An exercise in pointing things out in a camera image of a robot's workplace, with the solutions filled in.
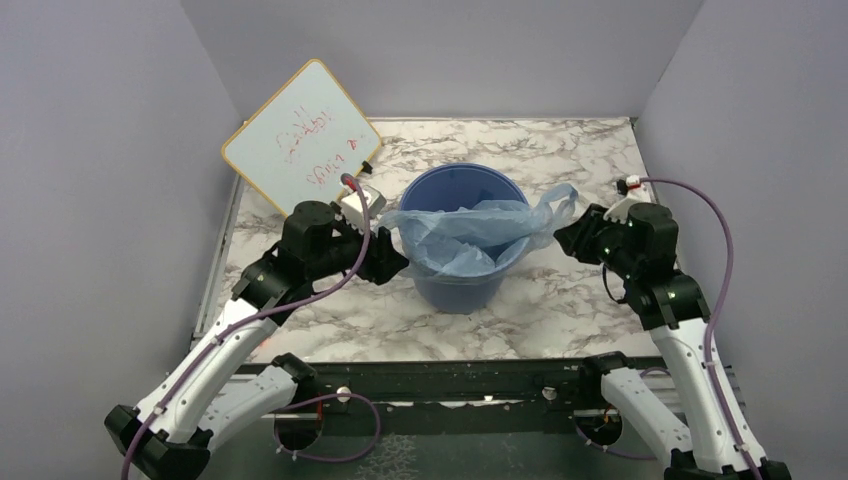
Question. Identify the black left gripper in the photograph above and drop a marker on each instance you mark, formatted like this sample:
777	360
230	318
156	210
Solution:
383	260

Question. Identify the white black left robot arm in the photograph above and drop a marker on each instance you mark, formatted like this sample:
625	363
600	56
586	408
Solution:
173	431

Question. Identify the blue plastic trash bin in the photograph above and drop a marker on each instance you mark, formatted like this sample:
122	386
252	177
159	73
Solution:
448	188

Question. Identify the light blue trash bag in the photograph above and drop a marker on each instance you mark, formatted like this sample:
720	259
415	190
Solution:
471	245

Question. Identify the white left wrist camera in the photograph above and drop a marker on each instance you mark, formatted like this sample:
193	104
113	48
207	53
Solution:
362	215

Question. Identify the black metal mounting rail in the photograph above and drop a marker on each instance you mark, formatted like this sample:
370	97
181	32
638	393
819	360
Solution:
450	398

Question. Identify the yellow-framed whiteboard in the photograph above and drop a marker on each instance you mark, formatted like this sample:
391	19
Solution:
299	143

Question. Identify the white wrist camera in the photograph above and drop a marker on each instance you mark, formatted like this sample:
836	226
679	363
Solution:
362	215
629	189

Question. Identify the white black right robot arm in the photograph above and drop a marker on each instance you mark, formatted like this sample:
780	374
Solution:
713	440

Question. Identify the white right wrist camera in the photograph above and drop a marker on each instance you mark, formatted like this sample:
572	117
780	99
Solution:
629	189

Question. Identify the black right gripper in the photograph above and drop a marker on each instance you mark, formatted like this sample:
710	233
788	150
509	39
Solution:
577	239

